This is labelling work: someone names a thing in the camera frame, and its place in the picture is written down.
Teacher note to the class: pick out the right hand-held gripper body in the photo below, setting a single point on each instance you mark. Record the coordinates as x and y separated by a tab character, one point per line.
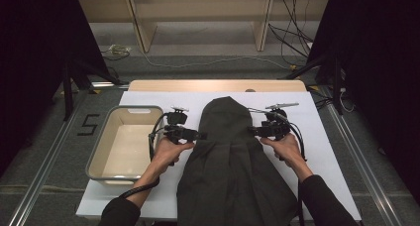
274	128

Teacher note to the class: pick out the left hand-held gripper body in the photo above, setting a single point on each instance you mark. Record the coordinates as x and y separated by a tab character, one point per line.
178	132

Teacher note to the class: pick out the dark pleated skirt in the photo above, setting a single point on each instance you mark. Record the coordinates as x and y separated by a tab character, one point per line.
231	173

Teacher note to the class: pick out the beige basket with grey rim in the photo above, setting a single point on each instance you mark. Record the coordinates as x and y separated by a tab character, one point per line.
125	146

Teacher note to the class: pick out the person's left hand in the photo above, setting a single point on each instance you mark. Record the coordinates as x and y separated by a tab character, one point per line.
168	155

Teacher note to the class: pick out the person's right hand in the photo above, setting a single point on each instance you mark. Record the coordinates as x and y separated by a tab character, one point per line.
287	150

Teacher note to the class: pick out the round table grommet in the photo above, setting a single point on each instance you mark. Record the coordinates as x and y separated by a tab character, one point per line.
250	90

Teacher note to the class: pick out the black tripod stand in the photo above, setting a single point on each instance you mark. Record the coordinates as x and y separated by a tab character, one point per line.
67	97
336	93

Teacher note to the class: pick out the silver metal bar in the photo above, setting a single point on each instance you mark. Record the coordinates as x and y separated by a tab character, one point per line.
109	85

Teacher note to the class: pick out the person's black right sleeve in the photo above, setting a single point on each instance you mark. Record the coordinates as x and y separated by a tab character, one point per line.
323	203

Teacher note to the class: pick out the person's black sleeve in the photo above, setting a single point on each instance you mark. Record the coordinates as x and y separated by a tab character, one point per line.
119	214
323	203

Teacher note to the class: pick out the person's black left sleeve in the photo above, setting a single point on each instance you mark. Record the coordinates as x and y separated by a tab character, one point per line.
119	214

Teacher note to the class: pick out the light wooden shelf unit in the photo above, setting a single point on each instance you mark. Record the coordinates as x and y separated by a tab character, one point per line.
145	31

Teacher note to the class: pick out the black curtain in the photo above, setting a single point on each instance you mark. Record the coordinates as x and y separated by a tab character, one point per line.
379	70
33	54

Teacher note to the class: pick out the aluminium floor rail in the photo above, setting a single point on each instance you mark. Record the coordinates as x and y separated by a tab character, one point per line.
370	181
29	203

